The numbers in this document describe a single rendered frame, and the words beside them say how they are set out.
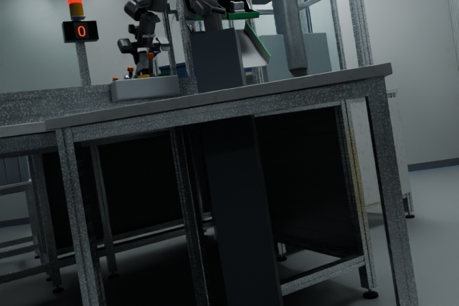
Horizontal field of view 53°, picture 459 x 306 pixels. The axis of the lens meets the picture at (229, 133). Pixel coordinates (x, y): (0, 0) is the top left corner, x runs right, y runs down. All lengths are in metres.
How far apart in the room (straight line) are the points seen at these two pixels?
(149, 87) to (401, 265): 0.88
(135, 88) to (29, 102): 0.31
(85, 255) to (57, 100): 0.47
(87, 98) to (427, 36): 4.47
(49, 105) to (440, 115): 4.56
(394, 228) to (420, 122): 4.21
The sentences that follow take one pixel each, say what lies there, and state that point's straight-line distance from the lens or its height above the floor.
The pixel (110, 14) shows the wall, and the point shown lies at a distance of 5.71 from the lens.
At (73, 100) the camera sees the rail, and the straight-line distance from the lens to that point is 1.48.
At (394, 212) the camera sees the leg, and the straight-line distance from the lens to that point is 1.22.
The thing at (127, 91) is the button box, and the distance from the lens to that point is 1.45.
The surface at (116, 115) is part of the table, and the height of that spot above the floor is 0.84.
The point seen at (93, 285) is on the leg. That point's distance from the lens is 1.34.
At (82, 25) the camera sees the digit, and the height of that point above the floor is 1.22.
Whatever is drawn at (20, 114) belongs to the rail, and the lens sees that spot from 1.46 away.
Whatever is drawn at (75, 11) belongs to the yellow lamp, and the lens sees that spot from 1.84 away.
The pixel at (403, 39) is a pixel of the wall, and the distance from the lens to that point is 5.42.
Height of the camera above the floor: 0.76
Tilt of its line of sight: 1 degrees down
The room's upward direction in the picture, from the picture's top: 9 degrees counter-clockwise
